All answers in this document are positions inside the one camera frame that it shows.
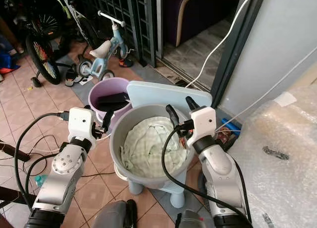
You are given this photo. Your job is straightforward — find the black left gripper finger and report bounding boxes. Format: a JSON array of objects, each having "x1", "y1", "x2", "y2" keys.
[{"x1": 102, "y1": 109, "x2": 114, "y2": 134}]

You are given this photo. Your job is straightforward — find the black flat object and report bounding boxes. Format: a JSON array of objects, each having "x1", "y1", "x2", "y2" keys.
[{"x1": 96, "y1": 92, "x2": 130, "y2": 110}]

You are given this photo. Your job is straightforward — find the purple plastic bucket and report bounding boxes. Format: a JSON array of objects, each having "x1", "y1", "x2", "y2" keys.
[{"x1": 88, "y1": 78, "x2": 132, "y2": 115}]

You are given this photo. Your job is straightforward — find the green white checked cloth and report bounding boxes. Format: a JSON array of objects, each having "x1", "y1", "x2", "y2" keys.
[{"x1": 121, "y1": 116, "x2": 189, "y2": 178}]

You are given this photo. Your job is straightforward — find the small blue object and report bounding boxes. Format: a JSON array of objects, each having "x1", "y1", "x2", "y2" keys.
[{"x1": 220, "y1": 117, "x2": 243, "y2": 134}]

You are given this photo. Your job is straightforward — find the grey round washer tub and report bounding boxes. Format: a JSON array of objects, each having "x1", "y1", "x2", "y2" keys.
[{"x1": 109, "y1": 103, "x2": 202, "y2": 190}]

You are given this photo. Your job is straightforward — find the black children's bicycle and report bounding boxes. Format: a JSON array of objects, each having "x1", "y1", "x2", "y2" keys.
[{"x1": 5, "y1": 0, "x2": 66, "y2": 88}]

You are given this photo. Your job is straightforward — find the light blue balance bike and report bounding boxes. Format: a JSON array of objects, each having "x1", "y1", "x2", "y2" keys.
[{"x1": 77, "y1": 10, "x2": 130, "y2": 83}]

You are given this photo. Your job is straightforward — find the green plastic bottle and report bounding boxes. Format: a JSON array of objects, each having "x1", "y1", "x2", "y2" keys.
[{"x1": 35, "y1": 174, "x2": 49, "y2": 187}]

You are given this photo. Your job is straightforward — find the grey left robot leg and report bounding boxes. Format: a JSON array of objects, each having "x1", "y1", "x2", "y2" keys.
[{"x1": 91, "y1": 199, "x2": 137, "y2": 228}]

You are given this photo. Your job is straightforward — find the grey robot leg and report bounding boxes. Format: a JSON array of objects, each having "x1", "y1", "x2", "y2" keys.
[
  {"x1": 91, "y1": 199, "x2": 137, "y2": 228},
  {"x1": 175, "y1": 210, "x2": 210, "y2": 228}
]

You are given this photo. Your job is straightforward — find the dark metal grille gate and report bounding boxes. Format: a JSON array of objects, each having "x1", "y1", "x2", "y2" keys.
[{"x1": 79, "y1": 0, "x2": 158, "y2": 68}]

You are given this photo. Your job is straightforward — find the grey right robot leg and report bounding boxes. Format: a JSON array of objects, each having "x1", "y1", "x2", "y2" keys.
[{"x1": 175, "y1": 210, "x2": 210, "y2": 228}]

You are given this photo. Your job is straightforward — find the white paper label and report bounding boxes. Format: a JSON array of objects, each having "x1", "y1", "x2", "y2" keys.
[{"x1": 273, "y1": 91, "x2": 298, "y2": 109}]

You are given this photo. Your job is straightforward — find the dark chair with beige trim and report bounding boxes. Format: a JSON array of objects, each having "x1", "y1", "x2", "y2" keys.
[{"x1": 165, "y1": 0, "x2": 244, "y2": 48}]

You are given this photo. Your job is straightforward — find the clear bubble wrap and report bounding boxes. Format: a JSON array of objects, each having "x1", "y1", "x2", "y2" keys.
[{"x1": 224, "y1": 64, "x2": 317, "y2": 228}]

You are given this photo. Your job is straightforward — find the blue plastic toy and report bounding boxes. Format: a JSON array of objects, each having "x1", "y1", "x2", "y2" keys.
[{"x1": 0, "y1": 36, "x2": 21, "y2": 75}]

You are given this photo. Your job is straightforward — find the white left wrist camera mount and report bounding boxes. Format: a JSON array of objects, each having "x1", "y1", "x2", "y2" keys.
[{"x1": 68, "y1": 107, "x2": 98, "y2": 142}]

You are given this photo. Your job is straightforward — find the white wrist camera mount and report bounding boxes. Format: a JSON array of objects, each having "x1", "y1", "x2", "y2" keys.
[
  {"x1": 188, "y1": 107, "x2": 217, "y2": 142},
  {"x1": 68, "y1": 107, "x2": 98, "y2": 142}
]

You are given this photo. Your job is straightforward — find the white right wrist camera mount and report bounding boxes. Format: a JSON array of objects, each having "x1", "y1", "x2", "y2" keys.
[{"x1": 188, "y1": 107, "x2": 217, "y2": 142}]

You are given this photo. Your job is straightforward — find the dark door frame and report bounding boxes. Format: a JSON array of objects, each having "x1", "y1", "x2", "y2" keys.
[{"x1": 210, "y1": 0, "x2": 269, "y2": 108}]

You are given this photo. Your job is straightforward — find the thick white cable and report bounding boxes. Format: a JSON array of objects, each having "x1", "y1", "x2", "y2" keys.
[{"x1": 185, "y1": 0, "x2": 261, "y2": 89}]

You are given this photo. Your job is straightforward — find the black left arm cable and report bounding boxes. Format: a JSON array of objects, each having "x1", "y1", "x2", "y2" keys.
[{"x1": 13, "y1": 111, "x2": 73, "y2": 210}]

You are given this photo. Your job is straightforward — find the thin white wire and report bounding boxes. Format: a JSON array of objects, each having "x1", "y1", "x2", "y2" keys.
[{"x1": 228, "y1": 59, "x2": 317, "y2": 121}]

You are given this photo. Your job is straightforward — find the dark wooden furniture frame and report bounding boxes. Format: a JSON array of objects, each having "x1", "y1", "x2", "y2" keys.
[{"x1": 0, "y1": 141, "x2": 38, "y2": 210}]

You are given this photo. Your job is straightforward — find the white bicycle frame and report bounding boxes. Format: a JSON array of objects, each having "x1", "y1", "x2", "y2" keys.
[{"x1": 56, "y1": 0, "x2": 96, "y2": 41}]

